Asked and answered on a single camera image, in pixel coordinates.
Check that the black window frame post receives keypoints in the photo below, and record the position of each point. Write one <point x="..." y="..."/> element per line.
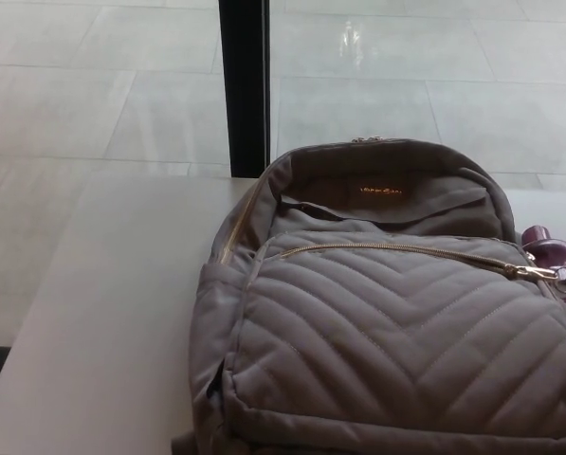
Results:
<point x="244" y="95"/>

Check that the grey quilted backpack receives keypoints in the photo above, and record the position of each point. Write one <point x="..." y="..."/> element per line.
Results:
<point x="382" y="341"/>

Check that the purple water bottle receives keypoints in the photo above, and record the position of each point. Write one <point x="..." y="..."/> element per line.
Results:
<point x="557" y="253"/>

